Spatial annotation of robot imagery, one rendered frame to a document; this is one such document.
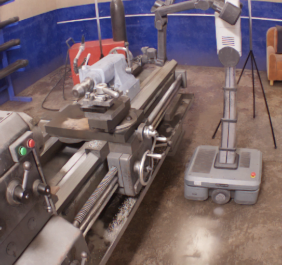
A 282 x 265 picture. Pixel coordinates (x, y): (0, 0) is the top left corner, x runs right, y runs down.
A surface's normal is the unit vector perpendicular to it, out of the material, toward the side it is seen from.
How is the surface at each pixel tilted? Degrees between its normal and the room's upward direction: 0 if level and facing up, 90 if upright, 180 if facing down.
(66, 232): 32
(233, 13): 90
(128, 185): 90
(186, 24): 90
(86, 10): 90
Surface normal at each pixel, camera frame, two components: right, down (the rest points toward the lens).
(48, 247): 0.42, -0.72
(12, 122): 0.60, -0.58
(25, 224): 0.94, 0.07
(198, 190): -0.34, 0.44
